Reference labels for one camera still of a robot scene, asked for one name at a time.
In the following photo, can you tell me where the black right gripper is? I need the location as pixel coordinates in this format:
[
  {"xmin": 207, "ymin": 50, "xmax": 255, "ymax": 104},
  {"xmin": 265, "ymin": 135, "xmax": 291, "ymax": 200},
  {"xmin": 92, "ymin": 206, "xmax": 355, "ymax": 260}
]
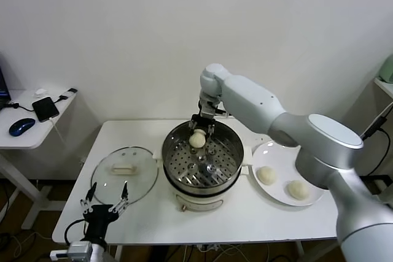
[{"xmin": 188, "ymin": 114, "xmax": 216, "ymax": 140}]

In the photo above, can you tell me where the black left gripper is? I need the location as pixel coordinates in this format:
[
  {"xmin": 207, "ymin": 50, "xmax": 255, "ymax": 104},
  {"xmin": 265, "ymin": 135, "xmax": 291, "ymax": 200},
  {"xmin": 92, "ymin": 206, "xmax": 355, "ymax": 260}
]
[{"xmin": 80, "ymin": 181, "xmax": 129, "ymax": 247}]

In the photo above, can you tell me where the white steamed baozi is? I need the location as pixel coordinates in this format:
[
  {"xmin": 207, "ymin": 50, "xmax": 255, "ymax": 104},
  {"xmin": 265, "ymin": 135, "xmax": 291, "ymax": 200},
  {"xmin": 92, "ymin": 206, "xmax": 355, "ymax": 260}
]
[
  {"xmin": 286, "ymin": 180, "xmax": 309, "ymax": 200},
  {"xmin": 256, "ymin": 166, "xmax": 278, "ymax": 186},
  {"xmin": 188, "ymin": 129, "xmax": 206, "ymax": 149}
]

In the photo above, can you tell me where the glass lid with cream handle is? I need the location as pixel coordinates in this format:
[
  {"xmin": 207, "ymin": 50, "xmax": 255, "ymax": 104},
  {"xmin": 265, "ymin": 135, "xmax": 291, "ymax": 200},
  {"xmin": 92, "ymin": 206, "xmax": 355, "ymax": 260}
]
[{"xmin": 90, "ymin": 146, "xmax": 160, "ymax": 206}]

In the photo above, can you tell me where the stainless steel steamer pot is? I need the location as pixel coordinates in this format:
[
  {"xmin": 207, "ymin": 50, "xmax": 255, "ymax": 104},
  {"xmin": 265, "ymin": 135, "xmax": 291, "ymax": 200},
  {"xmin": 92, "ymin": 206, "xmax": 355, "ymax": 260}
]
[{"xmin": 152, "ymin": 120, "xmax": 253, "ymax": 197}]

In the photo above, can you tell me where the white electric cooker base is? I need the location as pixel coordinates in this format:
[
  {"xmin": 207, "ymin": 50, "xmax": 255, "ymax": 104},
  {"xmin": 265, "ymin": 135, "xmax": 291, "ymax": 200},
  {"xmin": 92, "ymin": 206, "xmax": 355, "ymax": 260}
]
[{"xmin": 167, "ymin": 187, "xmax": 237, "ymax": 213}]

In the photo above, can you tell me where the white round plate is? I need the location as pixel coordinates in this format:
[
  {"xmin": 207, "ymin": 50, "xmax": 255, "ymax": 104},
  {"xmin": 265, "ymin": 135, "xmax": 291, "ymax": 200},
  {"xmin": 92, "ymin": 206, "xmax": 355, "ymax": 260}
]
[{"xmin": 251, "ymin": 140, "xmax": 326, "ymax": 207}]

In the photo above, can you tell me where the white side desk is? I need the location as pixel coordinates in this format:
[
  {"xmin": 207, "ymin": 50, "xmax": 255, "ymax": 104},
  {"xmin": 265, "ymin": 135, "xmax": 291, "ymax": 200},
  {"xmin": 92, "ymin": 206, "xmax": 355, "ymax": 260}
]
[{"xmin": 0, "ymin": 89, "xmax": 77, "ymax": 231}]

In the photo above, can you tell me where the black smartphone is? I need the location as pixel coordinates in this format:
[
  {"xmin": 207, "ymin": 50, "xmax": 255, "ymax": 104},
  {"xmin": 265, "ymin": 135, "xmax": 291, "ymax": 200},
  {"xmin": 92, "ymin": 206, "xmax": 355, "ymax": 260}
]
[{"xmin": 32, "ymin": 96, "xmax": 60, "ymax": 123}]

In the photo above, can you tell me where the blue computer mouse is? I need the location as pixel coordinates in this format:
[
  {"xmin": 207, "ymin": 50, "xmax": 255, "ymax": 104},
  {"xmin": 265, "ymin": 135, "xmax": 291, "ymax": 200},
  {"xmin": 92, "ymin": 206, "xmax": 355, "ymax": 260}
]
[{"xmin": 8, "ymin": 117, "xmax": 36, "ymax": 137}]

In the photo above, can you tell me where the white power strip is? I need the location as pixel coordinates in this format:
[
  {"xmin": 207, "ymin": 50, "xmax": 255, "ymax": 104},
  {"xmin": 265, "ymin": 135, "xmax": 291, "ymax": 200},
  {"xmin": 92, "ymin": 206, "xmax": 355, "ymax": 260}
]
[{"xmin": 196, "ymin": 243, "xmax": 224, "ymax": 252}]

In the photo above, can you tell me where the black usb adapter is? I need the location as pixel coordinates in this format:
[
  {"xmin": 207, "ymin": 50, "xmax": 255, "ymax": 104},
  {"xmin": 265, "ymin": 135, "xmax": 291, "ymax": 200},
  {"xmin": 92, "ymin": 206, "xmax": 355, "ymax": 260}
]
[{"xmin": 58, "ymin": 88, "xmax": 78, "ymax": 101}]

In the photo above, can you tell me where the dark laptop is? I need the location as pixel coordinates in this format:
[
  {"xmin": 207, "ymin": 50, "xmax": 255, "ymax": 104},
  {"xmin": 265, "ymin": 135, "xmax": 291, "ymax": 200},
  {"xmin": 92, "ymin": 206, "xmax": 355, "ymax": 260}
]
[{"xmin": 0, "ymin": 53, "xmax": 12, "ymax": 111}]

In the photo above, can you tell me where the white shelf board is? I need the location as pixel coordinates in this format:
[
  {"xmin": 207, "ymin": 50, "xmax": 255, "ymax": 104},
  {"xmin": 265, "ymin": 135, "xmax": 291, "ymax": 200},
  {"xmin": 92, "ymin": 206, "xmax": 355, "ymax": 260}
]
[{"xmin": 373, "ymin": 77, "xmax": 393, "ymax": 100}]

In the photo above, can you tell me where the pale green appliance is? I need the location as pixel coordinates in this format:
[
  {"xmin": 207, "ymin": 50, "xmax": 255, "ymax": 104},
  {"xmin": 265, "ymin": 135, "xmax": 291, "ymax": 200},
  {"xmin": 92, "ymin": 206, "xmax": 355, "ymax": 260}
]
[{"xmin": 376, "ymin": 54, "xmax": 393, "ymax": 83}]

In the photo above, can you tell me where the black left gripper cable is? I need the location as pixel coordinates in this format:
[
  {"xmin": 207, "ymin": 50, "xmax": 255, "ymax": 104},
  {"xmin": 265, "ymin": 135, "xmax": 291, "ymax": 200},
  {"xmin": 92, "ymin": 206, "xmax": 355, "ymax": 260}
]
[{"xmin": 63, "ymin": 218, "xmax": 90, "ymax": 246}]

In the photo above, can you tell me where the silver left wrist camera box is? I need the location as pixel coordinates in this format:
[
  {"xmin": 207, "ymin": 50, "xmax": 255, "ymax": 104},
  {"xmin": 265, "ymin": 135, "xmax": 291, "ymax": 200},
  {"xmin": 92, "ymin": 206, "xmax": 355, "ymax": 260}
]
[{"xmin": 67, "ymin": 241, "xmax": 93, "ymax": 261}]

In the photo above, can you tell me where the white charging cable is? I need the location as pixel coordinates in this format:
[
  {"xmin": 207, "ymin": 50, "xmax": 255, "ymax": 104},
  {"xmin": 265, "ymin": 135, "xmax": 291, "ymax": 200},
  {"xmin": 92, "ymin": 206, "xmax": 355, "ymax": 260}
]
[{"xmin": 48, "ymin": 117, "xmax": 67, "ymax": 146}]

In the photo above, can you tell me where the black laptop cable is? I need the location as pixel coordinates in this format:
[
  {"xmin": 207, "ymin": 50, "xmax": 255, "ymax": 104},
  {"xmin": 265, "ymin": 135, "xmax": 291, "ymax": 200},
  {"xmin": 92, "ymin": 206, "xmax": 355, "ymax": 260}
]
[{"xmin": 0, "ymin": 102, "xmax": 35, "ymax": 113}]

